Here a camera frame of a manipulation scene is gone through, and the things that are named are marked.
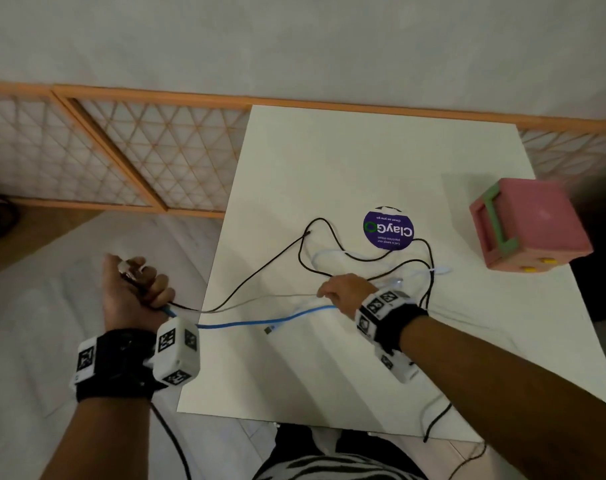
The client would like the person's left hand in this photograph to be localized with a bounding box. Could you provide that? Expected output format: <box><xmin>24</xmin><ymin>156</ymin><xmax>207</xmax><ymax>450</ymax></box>
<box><xmin>102</xmin><ymin>253</ymin><xmax>176</xmax><ymax>335</ymax></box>

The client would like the person's right hand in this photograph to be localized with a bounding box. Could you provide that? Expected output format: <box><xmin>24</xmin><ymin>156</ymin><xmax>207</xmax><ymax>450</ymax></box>
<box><xmin>316</xmin><ymin>273</ymin><xmax>379</xmax><ymax>321</ymax></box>

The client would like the round purple sticker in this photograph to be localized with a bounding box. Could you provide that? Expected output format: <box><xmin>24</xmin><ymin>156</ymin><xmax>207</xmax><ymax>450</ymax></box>
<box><xmin>362</xmin><ymin>207</ymin><xmax>415</xmax><ymax>251</ymax></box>

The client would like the black white striped garment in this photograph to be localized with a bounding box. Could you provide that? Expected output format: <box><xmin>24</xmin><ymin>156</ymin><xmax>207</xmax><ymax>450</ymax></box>
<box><xmin>252</xmin><ymin>423</ymin><xmax>429</xmax><ymax>480</ymax></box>

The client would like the white table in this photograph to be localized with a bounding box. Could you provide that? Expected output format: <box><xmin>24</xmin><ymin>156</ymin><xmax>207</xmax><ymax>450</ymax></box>
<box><xmin>176</xmin><ymin>105</ymin><xmax>606</xmax><ymax>442</ymax></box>

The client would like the person's right forearm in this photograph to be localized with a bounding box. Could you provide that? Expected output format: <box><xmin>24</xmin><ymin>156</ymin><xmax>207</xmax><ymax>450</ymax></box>
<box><xmin>398</xmin><ymin>314</ymin><xmax>606</xmax><ymax>480</ymax></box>

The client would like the black marker wristband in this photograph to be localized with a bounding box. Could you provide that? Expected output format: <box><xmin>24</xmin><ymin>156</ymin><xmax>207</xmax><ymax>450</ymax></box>
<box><xmin>72</xmin><ymin>328</ymin><xmax>159</xmax><ymax>403</ymax></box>
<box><xmin>355</xmin><ymin>290</ymin><xmax>429</xmax><ymax>355</ymax></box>

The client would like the black camera cable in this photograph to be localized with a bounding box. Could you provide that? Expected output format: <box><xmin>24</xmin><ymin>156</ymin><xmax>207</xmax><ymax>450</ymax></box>
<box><xmin>150</xmin><ymin>402</ymin><xmax>193</xmax><ymax>480</ymax></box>
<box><xmin>421</xmin><ymin>402</ymin><xmax>489</xmax><ymax>480</ymax></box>

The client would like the person's left forearm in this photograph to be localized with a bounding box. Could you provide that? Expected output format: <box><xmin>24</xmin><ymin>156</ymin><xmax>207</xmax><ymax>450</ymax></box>
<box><xmin>40</xmin><ymin>394</ymin><xmax>157</xmax><ymax>480</ymax></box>

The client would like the pink box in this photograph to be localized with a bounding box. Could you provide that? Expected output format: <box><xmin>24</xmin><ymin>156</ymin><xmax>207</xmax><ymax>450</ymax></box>
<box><xmin>469</xmin><ymin>177</ymin><xmax>595</xmax><ymax>273</ymax></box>

